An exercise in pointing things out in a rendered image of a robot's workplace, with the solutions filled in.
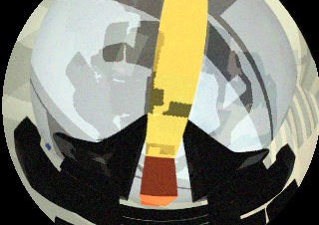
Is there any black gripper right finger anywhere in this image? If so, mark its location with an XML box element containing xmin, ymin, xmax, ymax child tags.
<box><xmin>182</xmin><ymin>120</ymin><xmax>270</xmax><ymax>202</ymax></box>

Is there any small blue block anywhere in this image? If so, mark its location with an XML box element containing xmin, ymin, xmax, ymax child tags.
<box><xmin>45</xmin><ymin>144</ymin><xmax>52</xmax><ymax>150</ymax></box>

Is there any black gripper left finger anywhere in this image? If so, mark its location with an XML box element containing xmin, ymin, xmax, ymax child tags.
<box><xmin>53</xmin><ymin>114</ymin><xmax>148</xmax><ymax>201</ymax></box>

